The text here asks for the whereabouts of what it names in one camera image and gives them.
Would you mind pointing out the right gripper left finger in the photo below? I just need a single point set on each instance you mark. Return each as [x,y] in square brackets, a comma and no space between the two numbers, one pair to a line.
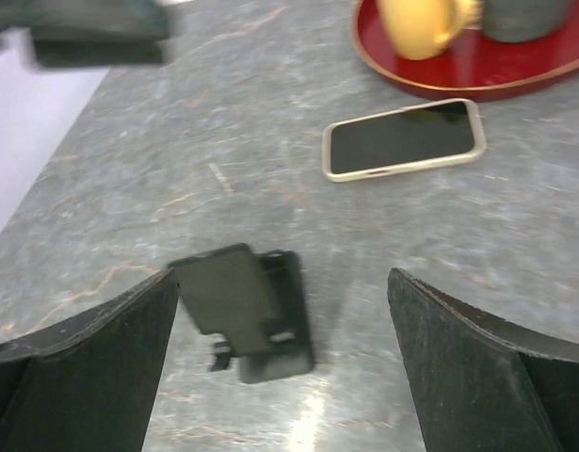
[88,382]

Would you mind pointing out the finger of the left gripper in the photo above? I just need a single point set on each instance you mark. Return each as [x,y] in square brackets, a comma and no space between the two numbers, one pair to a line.
[87,33]

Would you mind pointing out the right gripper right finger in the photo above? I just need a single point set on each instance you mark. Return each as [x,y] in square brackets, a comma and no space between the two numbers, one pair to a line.
[479,382]

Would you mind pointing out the black folding phone stand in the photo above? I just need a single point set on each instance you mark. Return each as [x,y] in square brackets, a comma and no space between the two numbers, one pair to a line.
[257,303]

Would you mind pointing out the cream cased phone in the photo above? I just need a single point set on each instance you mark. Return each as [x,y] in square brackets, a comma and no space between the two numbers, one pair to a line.
[412,138]

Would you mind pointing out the red round tray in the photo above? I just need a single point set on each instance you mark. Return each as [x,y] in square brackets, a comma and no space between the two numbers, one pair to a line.
[474,67]

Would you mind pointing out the yellow mug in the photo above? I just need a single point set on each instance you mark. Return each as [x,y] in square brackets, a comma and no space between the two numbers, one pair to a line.
[423,29]

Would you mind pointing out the dark green mug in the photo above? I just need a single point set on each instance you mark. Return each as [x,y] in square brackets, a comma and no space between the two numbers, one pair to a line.
[515,21]

